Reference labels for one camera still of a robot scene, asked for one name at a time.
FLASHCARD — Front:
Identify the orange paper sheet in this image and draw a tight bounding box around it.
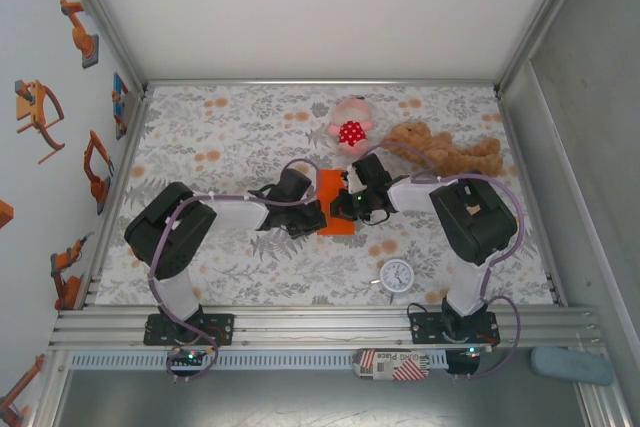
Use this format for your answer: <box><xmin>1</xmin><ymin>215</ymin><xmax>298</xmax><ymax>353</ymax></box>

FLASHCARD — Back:
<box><xmin>315</xmin><ymin>169</ymin><xmax>357</xmax><ymax>238</ymax></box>

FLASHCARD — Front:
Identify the pink doll red dotted dress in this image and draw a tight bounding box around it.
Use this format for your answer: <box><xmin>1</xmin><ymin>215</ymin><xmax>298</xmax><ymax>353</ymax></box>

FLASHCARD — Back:
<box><xmin>327</xmin><ymin>95</ymin><xmax>376</xmax><ymax>158</ymax></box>

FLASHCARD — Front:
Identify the white alarm clock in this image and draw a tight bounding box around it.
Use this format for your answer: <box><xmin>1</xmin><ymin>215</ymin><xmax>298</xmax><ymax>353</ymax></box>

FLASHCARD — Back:
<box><xmin>369</xmin><ymin>257</ymin><xmax>415</xmax><ymax>304</ymax></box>

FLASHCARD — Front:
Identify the brown teddy bear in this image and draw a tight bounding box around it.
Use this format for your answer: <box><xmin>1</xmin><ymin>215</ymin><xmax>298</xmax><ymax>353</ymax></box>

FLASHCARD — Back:
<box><xmin>382</xmin><ymin>121</ymin><xmax>505</xmax><ymax>181</ymax></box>

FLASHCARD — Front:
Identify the floral print tablecloth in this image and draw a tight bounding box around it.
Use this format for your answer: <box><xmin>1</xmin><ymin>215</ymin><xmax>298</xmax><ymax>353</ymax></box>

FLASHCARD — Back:
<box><xmin>94</xmin><ymin>84</ymin><xmax>556</xmax><ymax>306</ymax></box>

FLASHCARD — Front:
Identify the grey-blue foam pad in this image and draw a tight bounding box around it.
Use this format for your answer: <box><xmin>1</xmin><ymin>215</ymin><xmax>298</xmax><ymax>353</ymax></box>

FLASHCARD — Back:
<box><xmin>530</xmin><ymin>345</ymin><xmax>615</xmax><ymax>388</ymax></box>

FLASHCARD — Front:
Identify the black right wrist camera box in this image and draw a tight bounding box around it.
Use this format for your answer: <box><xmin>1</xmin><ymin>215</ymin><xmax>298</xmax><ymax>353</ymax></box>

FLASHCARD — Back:
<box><xmin>344</xmin><ymin>153</ymin><xmax>393</xmax><ymax>193</ymax></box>

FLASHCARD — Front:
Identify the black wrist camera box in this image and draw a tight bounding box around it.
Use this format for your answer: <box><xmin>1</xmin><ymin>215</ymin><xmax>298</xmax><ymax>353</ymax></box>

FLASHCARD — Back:
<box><xmin>344</xmin><ymin>153</ymin><xmax>393</xmax><ymax>193</ymax></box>
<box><xmin>277</xmin><ymin>168</ymin><xmax>314</xmax><ymax>201</ymax></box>

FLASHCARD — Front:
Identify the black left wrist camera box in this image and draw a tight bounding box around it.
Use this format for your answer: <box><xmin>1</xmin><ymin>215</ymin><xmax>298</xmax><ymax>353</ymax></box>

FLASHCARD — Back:
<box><xmin>277</xmin><ymin>168</ymin><xmax>314</xmax><ymax>201</ymax></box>

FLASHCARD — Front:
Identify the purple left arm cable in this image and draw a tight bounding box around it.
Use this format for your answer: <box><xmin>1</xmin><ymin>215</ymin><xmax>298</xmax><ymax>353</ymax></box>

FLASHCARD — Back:
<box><xmin>148</xmin><ymin>157</ymin><xmax>321</xmax><ymax>384</ymax></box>

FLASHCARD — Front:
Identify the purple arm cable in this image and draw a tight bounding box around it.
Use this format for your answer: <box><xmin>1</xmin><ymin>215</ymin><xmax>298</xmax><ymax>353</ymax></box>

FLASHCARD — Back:
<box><xmin>367</xmin><ymin>141</ymin><xmax>526</xmax><ymax>381</ymax></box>
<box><xmin>148</xmin><ymin>157</ymin><xmax>321</xmax><ymax>384</ymax></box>

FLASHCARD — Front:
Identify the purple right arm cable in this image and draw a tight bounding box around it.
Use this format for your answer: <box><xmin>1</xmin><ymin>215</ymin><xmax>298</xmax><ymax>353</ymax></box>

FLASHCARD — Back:
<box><xmin>367</xmin><ymin>141</ymin><xmax>526</xmax><ymax>381</ymax></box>

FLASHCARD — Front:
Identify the aluminium profile frame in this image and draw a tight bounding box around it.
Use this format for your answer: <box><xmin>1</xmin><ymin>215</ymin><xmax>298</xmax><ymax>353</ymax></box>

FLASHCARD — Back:
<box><xmin>47</xmin><ymin>0</ymin><xmax>631</xmax><ymax>427</ymax></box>

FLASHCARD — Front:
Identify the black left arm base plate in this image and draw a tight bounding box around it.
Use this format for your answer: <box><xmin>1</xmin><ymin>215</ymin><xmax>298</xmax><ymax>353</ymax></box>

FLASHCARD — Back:
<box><xmin>143</xmin><ymin>313</ymin><xmax>236</xmax><ymax>347</ymax></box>

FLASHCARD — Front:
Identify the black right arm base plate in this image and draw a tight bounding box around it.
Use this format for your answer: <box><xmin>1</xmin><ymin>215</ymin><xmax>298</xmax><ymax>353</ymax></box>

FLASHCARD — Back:
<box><xmin>408</xmin><ymin>311</ymin><xmax>500</xmax><ymax>346</ymax></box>

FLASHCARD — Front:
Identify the white slotted cable duct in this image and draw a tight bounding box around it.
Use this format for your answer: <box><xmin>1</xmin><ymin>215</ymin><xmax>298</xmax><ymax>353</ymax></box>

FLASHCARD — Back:
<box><xmin>67</xmin><ymin>350</ymin><xmax>451</xmax><ymax>369</ymax></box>

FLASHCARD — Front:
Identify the blue orange machine wall sticker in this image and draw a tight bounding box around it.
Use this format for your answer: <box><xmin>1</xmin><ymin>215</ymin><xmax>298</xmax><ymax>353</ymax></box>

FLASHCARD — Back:
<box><xmin>110</xmin><ymin>71</ymin><xmax>132</xmax><ymax>141</ymax></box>

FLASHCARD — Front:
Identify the orange chair machine wall sticker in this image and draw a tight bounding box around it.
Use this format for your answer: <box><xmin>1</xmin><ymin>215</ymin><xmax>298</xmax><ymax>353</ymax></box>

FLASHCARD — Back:
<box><xmin>13</xmin><ymin>79</ymin><xmax>67</xmax><ymax>165</ymax></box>

